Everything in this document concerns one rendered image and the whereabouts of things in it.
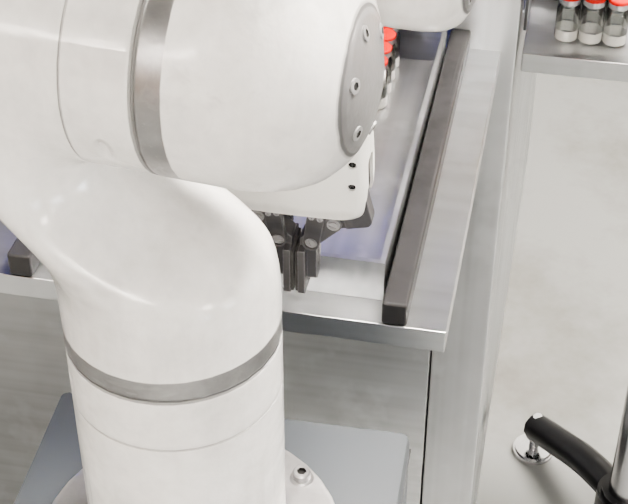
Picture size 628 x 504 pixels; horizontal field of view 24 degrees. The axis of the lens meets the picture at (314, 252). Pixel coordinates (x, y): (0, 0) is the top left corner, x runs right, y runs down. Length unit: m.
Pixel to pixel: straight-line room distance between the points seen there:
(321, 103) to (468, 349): 0.99
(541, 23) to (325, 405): 0.53
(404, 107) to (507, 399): 1.06
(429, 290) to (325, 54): 0.48
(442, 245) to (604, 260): 1.44
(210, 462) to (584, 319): 1.68
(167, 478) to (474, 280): 0.78
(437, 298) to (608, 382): 1.26
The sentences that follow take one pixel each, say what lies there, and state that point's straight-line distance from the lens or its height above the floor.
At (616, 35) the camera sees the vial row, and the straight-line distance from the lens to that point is 1.39.
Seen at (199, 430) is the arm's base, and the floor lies 1.02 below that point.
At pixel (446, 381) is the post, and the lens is 1.64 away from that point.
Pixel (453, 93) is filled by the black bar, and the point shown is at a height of 0.90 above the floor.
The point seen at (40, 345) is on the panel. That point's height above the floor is 0.42.
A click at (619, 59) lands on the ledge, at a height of 0.88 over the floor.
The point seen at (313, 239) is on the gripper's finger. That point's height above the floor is 0.95.
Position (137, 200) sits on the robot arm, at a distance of 0.75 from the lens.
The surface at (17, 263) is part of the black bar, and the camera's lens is 1.11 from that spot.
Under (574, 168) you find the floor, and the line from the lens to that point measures 2.77.
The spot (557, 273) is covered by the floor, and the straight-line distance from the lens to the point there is 2.52.
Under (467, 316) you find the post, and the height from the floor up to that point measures 0.55.
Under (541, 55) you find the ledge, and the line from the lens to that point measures 1.38.
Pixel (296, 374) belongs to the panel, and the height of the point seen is 0.43.
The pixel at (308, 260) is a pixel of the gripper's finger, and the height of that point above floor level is 0.93.
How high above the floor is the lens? 1.58
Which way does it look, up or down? 39 degrees down
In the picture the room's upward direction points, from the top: straight up
